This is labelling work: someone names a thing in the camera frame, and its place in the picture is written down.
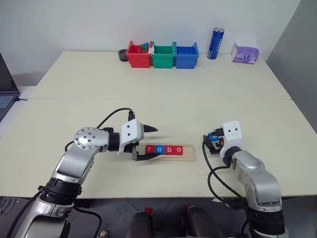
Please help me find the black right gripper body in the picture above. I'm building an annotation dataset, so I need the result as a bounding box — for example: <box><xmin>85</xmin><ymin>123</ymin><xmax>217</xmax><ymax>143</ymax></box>
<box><xmin>209</xmin><ymin>127</ymin><xmax>225</xmax><ymax>155</ymax></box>

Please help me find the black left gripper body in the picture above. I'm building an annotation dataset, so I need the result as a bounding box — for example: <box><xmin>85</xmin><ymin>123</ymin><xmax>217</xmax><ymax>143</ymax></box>
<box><xmin>124</xmin><ymin>123</ymin><xmax>146</xmax><ymax>162</ymax></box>

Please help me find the wooden letter tray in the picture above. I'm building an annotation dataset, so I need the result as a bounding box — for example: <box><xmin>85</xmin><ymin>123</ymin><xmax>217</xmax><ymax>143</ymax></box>
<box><xmin>143</xmin><ymin>143</ymin><xmax>197</xmax><ymax>163</ymax></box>

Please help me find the white crumpled paper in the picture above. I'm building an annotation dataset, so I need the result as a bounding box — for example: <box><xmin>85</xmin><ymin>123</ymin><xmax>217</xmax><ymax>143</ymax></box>
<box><xmin>212</xmin><ymin>198</ymin><xmax>230</xmax><ymax>208</ymax></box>

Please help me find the dark rounded shape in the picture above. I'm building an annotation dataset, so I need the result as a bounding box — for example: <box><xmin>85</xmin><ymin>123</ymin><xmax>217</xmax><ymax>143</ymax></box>
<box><xmin>126</xmin><ymin>211</ymin><xmax>153</xmax><ymax>238</ymax></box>
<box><xmin>181</xmin><ymin>206</ymin><xmax>220</xmax><ymax>238</ymax></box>

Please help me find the green plastic bin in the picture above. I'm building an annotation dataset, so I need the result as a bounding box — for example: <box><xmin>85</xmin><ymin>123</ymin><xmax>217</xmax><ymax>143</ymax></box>
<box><xmin>149</xmin><ymin>41</ymin><xmax>175</xmax><ymax>69</ymax></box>

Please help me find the red plastic bin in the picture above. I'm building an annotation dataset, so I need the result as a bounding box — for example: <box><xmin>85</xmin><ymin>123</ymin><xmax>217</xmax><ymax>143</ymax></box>
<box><xmin>125</xmin><ymin>40</ymin><xmax>153</xmax><ymax>68</ymax></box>

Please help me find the blue plastic bin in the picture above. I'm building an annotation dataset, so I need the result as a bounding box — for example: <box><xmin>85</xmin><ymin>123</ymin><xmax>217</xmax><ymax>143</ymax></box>
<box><xmin>173</xmin><ymin>42</ymin><xmax>200</xmax><ymax>69</ymax></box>

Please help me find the purple tissue pack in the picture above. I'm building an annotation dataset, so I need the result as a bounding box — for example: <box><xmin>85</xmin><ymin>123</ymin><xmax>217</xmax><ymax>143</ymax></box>
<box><xmin>231</xmin><ymin>40</ymin><xmax>261</xmax><ymax>64</ymax></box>

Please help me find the blue drink can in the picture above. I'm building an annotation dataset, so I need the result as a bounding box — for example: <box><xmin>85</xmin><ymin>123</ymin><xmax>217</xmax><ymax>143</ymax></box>
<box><xmin>207</xmin><ymin>27</ymin><xmax>225</xmax><ymax>60</ymax></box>

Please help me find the dark laptop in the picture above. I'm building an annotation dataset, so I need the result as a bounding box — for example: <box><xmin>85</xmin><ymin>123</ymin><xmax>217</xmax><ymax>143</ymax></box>
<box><xmin>0</xmin><ymin>52</ymin><xmax>21</xmax><ymax>122</ymax></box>

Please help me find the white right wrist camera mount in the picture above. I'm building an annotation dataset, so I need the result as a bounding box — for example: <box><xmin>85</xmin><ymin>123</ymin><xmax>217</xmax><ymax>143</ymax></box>
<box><xmin>218</xmin><ymin>120</ymin><xmax>243</xmax><ymax>158</ymax></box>

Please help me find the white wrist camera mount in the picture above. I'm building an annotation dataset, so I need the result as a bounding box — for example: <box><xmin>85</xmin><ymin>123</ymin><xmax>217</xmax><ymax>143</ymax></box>
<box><xmin>218</xmin><ymin>120</ymin><xmax>243</xmax><ymax>158</ymax></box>
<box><xmin>117</xmin><ymin>119</ymin><xmax>145</xmax><ymax>155</ymax></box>

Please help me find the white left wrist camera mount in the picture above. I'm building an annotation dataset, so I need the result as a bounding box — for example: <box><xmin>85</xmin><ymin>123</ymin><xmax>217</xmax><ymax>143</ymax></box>
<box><xmin>117</xmin><ymin>119</ymin><xmax>145</xmax><ymax>155</ymax></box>

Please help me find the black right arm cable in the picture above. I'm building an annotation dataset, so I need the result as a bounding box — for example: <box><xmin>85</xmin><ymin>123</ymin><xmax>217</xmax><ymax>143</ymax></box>
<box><xmin>201</xmin><ymin>139</ymin><xmax>250</xmax><ymax>212</ymax></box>

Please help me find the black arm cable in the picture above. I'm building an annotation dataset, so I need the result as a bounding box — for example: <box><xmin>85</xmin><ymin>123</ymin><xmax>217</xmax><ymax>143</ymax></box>
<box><xmin>64</xmin><ymin>107</ymin><xmax>136</xmax><ymax>235</ymax></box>
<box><xmin>201</xmin><ymin>139</ymin><xmax>250</xmax><ymax>212</ymax></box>

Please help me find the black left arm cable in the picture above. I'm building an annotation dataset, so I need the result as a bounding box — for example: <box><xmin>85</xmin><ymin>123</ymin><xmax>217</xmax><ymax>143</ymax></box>
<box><xmin>64</xmin><ymin>107</ymin><xmax>136</xmax><ymax>235</ymax></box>

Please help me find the grey floor cable bundle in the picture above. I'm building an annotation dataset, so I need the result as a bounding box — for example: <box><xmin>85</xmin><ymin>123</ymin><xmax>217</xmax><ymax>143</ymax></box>
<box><xmin>0</xmin><ymin>196</ymin><xmax>16</xmax><ymax>217</ymax></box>

